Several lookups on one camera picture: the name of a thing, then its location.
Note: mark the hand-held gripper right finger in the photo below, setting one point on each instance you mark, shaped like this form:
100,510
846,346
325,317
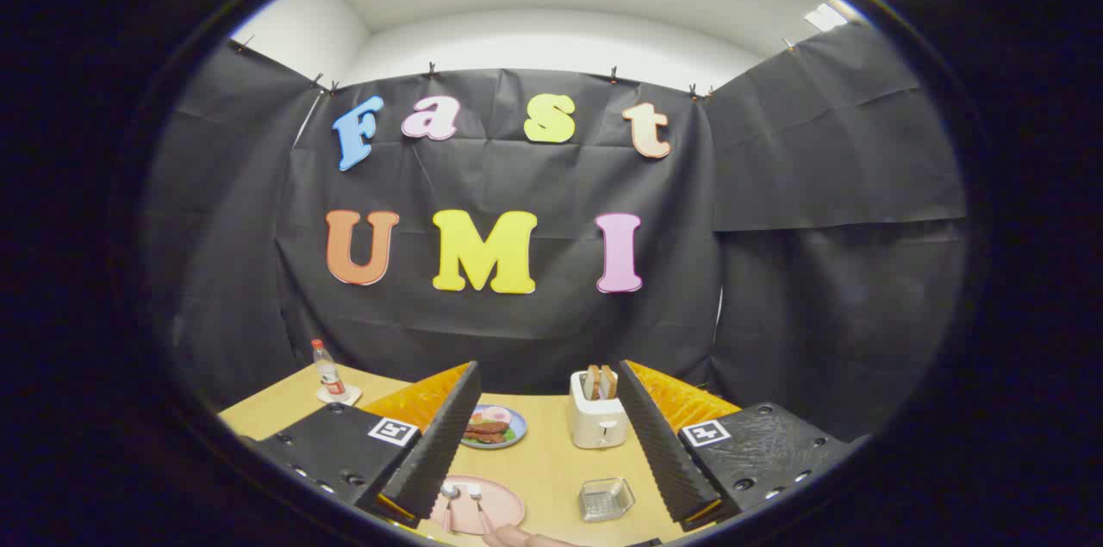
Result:
663,452

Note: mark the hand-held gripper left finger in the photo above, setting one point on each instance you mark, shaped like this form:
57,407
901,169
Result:
439,452

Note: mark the brown sausage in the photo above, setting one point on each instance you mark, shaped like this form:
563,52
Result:
489,426
484,438

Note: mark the pink ham slice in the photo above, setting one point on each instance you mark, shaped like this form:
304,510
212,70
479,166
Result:
498,415

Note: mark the white toaster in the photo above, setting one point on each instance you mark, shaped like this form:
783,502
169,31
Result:
595,422

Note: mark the metal drain basket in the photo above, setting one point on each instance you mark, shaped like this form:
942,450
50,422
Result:
603,500

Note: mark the pink plate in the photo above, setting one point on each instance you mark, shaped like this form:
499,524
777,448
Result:
504,504

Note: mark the blue plate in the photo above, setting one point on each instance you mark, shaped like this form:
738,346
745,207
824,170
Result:
520,423

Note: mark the toast slice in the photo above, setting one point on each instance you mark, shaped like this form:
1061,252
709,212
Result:
592,382
608,382

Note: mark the white square coaster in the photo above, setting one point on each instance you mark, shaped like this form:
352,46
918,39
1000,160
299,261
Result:
349,397

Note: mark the clear plastic bottle red label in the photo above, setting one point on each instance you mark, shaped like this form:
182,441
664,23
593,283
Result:
328,375

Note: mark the black backdrop cloth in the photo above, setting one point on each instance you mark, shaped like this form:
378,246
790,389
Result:
517,177

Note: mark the small ceiling light panel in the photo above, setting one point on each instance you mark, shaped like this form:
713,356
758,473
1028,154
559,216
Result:
825,16

